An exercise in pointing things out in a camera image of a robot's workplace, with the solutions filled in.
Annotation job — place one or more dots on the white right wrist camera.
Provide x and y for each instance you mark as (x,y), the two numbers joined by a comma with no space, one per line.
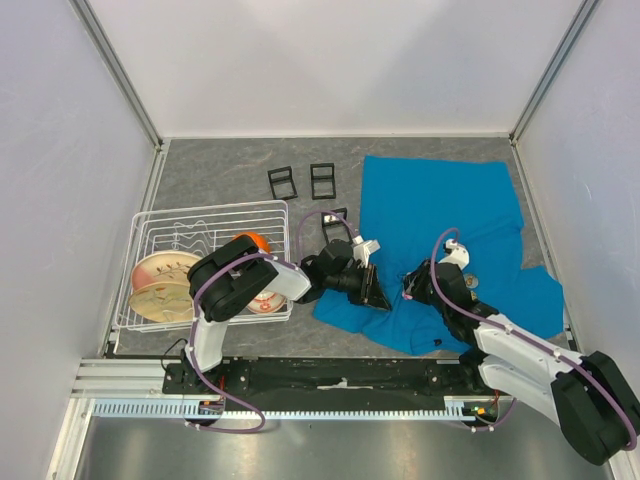
(456,254)

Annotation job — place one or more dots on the black frame stand middle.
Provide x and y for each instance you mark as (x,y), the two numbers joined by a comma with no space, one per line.
(323,182)

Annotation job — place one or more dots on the white red patterned bowl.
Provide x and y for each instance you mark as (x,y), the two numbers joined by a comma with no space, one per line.
(266,302)

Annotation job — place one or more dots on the orange bowl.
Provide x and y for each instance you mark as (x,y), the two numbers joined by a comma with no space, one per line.
(259,240)

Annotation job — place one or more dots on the black frame stand near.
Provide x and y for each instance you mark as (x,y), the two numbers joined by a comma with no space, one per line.
(335,226)

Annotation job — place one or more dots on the pink beige floral plate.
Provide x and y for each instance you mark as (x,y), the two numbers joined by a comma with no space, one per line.
(164,266)

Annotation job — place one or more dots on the black frame stand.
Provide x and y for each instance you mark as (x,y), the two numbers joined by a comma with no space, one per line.
(282,184)
(323,182)
(335,226)

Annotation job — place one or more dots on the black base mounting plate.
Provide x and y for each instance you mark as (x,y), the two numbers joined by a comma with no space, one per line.
(243,376)

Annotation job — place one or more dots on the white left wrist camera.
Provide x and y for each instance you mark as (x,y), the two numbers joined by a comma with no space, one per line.
(363,249)

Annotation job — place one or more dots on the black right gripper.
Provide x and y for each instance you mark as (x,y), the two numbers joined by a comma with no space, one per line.
(413,281)

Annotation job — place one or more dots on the cream floral plate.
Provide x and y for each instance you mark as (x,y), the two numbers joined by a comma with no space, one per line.
(163,302)

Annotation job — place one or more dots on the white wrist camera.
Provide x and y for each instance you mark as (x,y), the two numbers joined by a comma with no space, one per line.
(363,249)
(456,254)

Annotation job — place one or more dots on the slotted cable duct rail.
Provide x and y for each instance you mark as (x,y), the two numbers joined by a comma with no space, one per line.
(449,410)

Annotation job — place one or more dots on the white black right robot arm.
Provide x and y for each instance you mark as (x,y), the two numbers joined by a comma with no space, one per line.
(585,395)

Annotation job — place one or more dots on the white wire dish rack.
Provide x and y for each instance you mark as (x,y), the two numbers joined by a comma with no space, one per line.
(198,231)

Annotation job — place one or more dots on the blue t-shirt garment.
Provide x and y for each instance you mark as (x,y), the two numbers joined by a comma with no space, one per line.
(406,204)

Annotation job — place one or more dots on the black frame stand left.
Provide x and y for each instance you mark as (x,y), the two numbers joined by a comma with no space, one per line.
(282,184)

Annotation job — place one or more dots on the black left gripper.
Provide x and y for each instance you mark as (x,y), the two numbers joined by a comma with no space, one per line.
(370,291)

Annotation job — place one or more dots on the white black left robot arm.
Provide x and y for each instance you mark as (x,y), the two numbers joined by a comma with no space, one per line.
(224,283)

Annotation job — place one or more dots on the round silver badge brooch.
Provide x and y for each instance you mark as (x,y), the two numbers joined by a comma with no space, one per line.
(471,281)

